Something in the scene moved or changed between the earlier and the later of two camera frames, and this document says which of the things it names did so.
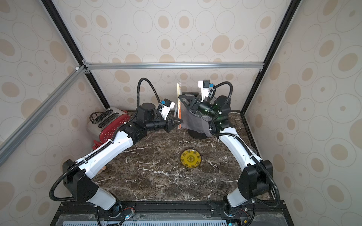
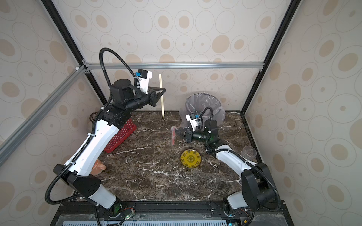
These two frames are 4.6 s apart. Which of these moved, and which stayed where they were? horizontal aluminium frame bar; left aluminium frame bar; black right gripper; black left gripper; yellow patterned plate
Moved: black right gripper; black left gripper
Stayed: horizontal aluminium frame bar; yellow patterned plate; left aluminium frame bar
